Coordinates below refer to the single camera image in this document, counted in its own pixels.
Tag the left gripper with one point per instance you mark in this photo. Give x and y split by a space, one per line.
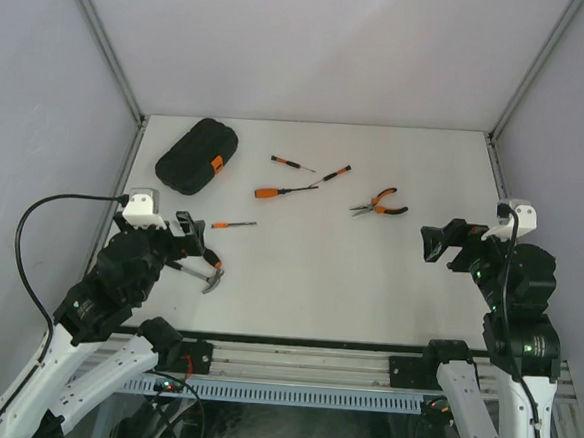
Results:
183 245

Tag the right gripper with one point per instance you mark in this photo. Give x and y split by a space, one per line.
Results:
436 239

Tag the black plastic tool case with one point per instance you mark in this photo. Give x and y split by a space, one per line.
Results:
197 157

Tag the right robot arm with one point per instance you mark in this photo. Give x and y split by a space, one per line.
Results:
516 281

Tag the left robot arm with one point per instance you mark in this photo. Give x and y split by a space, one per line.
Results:
47 399

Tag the small orange chisel bit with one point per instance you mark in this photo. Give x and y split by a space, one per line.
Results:
226 224

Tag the small claw hammer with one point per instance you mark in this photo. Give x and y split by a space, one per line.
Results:
211 281

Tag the small orange precision screwdriver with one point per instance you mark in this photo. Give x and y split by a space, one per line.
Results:
291 164

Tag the black handled screwdriver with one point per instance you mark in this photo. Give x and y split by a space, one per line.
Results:
210 256

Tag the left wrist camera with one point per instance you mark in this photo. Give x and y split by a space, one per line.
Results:
141 210

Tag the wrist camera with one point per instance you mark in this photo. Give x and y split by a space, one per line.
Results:
517 217
141 210

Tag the orange handled needle-nose pliers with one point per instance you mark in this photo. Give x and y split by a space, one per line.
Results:
374 205

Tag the large orange handled screwdriver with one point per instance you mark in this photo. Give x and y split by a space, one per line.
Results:
269 192

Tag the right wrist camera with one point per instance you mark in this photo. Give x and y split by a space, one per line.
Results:
517 217

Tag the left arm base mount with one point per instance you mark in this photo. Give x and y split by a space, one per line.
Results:
188 357

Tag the aluminium frame rail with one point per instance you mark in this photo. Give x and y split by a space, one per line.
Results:
249 361

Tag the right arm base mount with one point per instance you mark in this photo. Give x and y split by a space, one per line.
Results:
419 372

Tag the blue slotted cable duct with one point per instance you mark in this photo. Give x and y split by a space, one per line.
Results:
275 394

